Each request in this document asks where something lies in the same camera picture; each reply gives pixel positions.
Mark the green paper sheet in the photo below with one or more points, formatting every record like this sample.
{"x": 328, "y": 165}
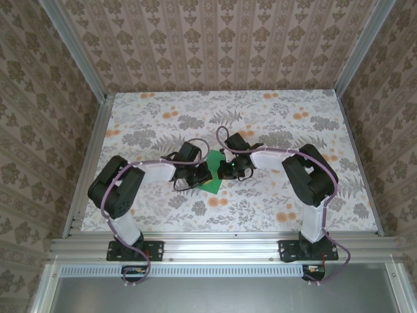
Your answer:
{"x": 213, "y": 162}

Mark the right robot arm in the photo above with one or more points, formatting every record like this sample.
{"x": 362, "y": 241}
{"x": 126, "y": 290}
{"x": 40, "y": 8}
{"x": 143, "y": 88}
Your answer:
{"x": 312, "y": 176}

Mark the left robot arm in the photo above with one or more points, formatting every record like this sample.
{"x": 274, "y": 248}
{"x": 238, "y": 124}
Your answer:
{"x": 117, "y": 192}

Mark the floral table cover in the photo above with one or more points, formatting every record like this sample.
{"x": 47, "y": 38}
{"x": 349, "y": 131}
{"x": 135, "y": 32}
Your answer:
{"x": 195, "y": 107}

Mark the grey metal panel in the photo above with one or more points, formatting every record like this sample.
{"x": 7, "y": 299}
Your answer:
{"x": 211, "y": 296}

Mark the small black connector module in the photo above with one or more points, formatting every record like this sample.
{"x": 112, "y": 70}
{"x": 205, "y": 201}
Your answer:
{"x": 317, "y": 275}
{"x": 130, "y": 277}

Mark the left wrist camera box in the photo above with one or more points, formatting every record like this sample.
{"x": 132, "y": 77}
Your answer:
{"x": 189, "y": 151}

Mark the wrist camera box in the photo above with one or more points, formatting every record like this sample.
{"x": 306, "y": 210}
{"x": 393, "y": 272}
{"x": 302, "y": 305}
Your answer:
{"x": 237, "y": 141}
{"x": 189, "y": 151}

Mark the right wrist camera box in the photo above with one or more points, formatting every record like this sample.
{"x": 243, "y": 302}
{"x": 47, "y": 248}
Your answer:
{"x": 237, "y": 141}

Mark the long aluminium mounting rail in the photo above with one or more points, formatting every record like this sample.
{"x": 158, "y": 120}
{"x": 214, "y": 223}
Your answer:
{"x": 221, "y": 247}

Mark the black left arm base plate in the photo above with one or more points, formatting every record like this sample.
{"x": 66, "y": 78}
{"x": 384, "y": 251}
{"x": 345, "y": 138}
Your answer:
{"x": 156, "y": 251}

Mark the aluminium side rail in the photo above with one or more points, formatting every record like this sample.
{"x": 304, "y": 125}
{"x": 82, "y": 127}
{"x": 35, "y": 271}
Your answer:
{"x": 356, "y": 156}
{"x": 97, "y": 137}

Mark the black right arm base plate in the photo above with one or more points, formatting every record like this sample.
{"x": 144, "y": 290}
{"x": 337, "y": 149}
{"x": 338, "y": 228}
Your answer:
{"x": 288, "y": 251}

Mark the aluminium frame post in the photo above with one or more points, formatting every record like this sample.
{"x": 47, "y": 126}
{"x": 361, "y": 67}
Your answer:
{"x": 75, "y": 52}
{"x": 361, "y": 49}

